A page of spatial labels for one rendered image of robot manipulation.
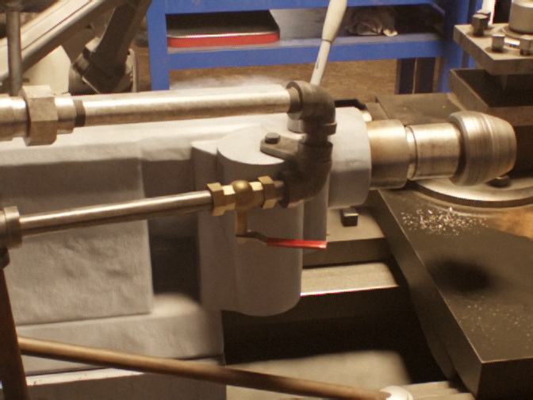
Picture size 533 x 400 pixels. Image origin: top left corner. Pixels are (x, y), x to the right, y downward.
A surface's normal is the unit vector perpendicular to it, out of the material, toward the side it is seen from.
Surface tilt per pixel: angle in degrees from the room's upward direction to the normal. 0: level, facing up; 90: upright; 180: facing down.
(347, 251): 90
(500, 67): 90
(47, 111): 57
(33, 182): 82
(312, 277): 0
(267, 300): 90
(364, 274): 0
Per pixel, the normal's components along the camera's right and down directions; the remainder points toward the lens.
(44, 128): 0.43, 0.58
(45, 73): 0.08, 0.48
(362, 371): 0.12, -0.83
